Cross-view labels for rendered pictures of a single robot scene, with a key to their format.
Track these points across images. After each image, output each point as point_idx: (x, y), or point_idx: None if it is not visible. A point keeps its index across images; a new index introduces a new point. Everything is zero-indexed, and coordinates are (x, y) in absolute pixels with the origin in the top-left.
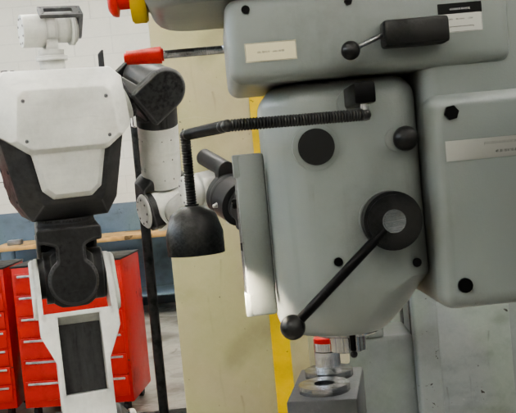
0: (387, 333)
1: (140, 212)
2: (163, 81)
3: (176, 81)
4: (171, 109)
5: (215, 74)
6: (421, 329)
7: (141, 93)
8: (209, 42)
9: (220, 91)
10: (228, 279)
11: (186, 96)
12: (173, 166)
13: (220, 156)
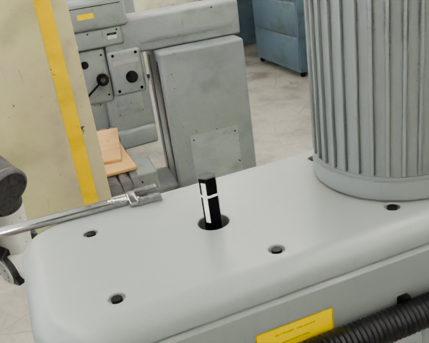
0: (161, 183)
1: (0, 271)
2: (7, 184)
3: (18, 178)
4: (17, 200)
5: (18, 55)
6: (185, 181)
7: None
8: (8, 28)
9: (25, 69)
10: (56, 211)
11: None
12: (24, 234)
13: (34, 122)
